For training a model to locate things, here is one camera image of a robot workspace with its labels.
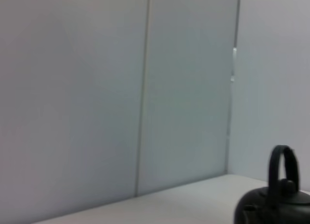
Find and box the black round teapot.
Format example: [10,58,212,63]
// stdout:
[233,144,310,224]

